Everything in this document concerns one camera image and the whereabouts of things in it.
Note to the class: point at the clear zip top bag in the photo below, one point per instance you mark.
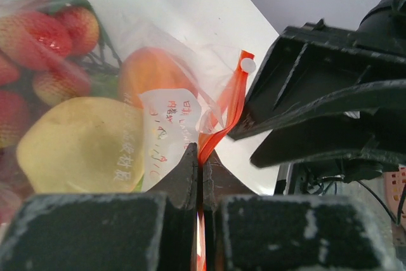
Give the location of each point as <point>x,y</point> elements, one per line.
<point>172,118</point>

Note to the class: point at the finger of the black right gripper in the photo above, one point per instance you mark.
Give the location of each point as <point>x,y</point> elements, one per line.
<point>304,64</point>
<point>364,122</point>

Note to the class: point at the red fake strawberries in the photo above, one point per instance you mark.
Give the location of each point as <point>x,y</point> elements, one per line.
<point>46,57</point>

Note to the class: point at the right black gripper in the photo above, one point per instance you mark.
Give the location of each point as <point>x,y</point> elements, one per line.
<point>383,28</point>

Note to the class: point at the yellow fake pear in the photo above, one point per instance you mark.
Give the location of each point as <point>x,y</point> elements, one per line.
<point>84,145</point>

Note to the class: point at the orange fake peach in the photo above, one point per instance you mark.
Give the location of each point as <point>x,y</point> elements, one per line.
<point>151,68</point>

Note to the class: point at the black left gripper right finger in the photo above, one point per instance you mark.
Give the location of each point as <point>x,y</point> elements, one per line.
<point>247,231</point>

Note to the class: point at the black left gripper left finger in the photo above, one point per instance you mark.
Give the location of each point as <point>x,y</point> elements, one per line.
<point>152,230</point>

